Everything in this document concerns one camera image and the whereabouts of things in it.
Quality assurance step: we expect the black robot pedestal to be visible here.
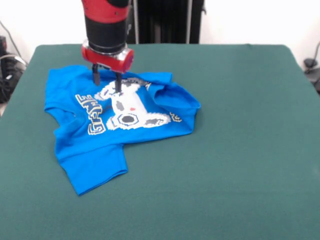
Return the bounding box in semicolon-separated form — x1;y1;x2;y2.
124;0;207;45

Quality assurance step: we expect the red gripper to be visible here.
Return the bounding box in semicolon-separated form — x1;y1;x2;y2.
80;44;135;95

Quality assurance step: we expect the blue shirt with white print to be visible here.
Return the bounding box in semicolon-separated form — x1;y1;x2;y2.
44;64;202;197

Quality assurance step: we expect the dark green table cloth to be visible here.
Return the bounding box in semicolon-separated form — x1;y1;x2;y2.
0;44;320;240

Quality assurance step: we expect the black stand base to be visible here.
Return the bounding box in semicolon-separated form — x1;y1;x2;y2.
303;57;320;95
0;36;28;104

